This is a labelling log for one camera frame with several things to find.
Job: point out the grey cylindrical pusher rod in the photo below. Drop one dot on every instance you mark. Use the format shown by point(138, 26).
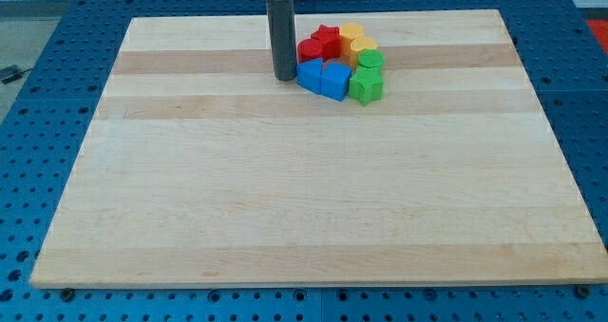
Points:
point(281, 20)

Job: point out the red star block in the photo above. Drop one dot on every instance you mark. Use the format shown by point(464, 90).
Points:
point(330, 40)

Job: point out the blue triangle block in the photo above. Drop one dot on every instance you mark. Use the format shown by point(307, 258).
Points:
point(308, 75)

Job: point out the blue cube block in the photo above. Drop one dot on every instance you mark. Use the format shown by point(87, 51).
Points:
point(335, 80)

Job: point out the green star block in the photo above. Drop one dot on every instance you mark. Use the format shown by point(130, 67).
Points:
point(366, 86)

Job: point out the red cylinder block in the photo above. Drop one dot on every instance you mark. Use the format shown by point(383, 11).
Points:
point(308, 50)

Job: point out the yellow hexagon block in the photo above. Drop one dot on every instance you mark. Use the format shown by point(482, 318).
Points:
point(348, 33)

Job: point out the yellow half-round block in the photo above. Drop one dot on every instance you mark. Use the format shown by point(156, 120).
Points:
point(358, 45)

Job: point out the green cylinder block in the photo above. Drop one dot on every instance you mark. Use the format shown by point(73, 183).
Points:
point(372, 59)

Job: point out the wooden board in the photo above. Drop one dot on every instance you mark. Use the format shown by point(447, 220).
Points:
point(200, 169)

